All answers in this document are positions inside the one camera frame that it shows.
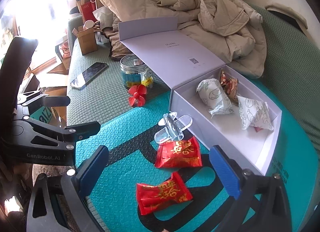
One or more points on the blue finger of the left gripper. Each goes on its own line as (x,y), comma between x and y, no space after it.
(81,131)
(56,101)

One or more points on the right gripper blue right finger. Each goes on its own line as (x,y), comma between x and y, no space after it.
(227,170)

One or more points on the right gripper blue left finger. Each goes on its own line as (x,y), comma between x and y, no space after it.
(90,170)

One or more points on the red candy packet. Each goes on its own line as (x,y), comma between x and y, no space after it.
(179,154)
(155,198)

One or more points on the red plastic propeller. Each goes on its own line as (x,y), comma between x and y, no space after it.
(138,94)

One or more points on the black smartphone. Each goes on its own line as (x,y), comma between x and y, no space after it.
(84,78)

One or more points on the teal foam mailer bag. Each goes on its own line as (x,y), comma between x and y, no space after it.
(128,134)

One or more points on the white open gift box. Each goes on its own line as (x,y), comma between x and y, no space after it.
(182,63)

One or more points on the white patterned snack packet right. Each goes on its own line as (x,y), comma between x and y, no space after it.
(254,113)

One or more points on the white patterned snack packet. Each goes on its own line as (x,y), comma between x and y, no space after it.
(213,96)
(254,113)

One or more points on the small brown cardboard box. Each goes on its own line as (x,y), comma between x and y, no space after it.
(87,40)

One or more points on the glass jar blue label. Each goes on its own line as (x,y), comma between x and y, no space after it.
(135,72)

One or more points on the white patterned snack packet left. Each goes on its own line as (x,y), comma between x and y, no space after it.
(213,96)

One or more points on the brown foil candy wrapper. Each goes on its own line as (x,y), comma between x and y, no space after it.
(230,87)

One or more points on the red paper bag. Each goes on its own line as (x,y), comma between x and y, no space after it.
(87,7)

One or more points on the beige puffer jacket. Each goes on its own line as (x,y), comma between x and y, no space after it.
(231,29)

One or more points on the beige cloth on sofa back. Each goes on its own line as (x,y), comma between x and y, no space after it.
(288,11)

